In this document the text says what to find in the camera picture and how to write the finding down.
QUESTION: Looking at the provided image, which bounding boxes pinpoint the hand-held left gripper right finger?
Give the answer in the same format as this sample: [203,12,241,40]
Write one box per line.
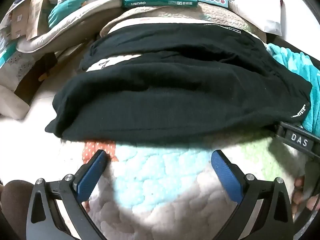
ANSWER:
[211,149,294,240]

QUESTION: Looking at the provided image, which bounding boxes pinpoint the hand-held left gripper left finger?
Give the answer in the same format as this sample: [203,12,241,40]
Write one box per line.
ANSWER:
[26,149,108,240]

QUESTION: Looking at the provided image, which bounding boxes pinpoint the black pants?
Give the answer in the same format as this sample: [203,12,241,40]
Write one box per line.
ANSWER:
[45,23,313,147]

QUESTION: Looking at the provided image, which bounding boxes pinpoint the person's right hand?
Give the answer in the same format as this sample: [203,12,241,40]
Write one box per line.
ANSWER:
[292,176,320,212]

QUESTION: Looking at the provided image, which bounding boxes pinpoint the teal fleece blanket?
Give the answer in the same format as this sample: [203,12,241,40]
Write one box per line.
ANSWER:
[266,43,320,134]

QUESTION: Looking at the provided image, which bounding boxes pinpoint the heart-print quilt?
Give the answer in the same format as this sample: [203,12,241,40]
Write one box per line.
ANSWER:
[52,5,310,240]

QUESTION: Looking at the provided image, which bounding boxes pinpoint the brown cloth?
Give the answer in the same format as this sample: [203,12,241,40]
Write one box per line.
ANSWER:
[0,180,35,240]

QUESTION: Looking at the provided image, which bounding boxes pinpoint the white paper bag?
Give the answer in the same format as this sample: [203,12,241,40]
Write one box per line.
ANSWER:
[207,0,284,35]

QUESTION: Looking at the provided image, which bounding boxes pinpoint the teal white packet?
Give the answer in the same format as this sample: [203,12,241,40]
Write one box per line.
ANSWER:
[0,39,25,68]

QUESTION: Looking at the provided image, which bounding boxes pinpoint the beige padded lounger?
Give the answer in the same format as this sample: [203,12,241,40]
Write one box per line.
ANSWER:
[17,0,125,53]

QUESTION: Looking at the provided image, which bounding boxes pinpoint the teal cloth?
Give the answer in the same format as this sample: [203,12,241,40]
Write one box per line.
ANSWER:
[47,0,87,28]

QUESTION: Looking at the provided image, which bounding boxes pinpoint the large cardboard box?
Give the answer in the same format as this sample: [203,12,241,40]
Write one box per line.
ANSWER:
[26,0,54,40]

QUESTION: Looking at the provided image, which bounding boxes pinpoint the small labelled cardboard box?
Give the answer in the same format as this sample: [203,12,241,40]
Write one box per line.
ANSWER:
[7,4,28,40]

